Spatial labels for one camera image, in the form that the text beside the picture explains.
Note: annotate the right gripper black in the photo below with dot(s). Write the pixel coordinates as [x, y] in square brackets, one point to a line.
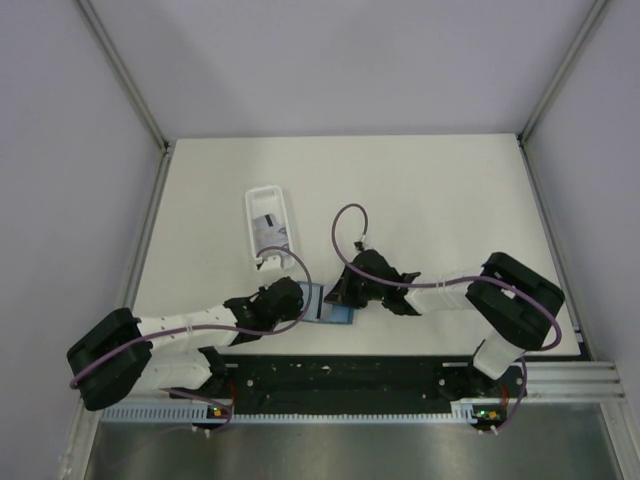
[342, 292]

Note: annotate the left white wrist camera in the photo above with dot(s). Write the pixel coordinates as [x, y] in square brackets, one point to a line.
[270, 262]

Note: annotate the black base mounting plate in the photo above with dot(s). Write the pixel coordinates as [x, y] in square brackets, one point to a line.
[430, 377]

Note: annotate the silver VIP card middle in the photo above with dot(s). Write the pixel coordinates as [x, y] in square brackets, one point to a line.
[268, 230]

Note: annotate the right aluminium corner post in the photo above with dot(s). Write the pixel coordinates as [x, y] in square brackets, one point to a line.
[576, 48]

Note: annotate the aluminium corner post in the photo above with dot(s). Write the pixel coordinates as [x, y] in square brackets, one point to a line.
[576, 48]
[121, 72]

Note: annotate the aluminium frame rail front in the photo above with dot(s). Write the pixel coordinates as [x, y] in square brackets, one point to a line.
[573, 382]

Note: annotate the grey slotted cable duct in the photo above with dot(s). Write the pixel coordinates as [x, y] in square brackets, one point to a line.
[187, 411]

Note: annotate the blue leather card holder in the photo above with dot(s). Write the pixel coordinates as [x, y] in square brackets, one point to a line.
[320, 311]

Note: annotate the left aluminium corner post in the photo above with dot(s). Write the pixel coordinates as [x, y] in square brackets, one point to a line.
[121, 72]

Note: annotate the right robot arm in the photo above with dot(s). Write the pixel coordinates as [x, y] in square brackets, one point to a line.
[520, 305]

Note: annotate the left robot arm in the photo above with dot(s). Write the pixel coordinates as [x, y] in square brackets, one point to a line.
[125, 354]

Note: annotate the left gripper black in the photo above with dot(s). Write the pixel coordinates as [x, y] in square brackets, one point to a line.
[293, 313]

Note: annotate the white plastic basket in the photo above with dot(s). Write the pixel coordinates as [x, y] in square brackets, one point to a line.
[262, 201]

